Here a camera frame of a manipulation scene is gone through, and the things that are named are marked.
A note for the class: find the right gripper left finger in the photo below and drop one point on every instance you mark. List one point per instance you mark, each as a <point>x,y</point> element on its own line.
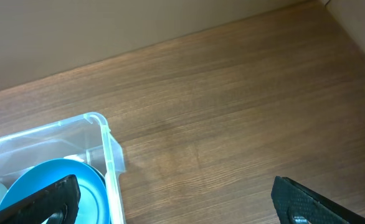
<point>55,203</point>

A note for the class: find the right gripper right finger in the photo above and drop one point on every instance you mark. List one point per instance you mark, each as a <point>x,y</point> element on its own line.
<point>294,203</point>

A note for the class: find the clear plastic storage container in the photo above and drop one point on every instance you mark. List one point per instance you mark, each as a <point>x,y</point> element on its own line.
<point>85,138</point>

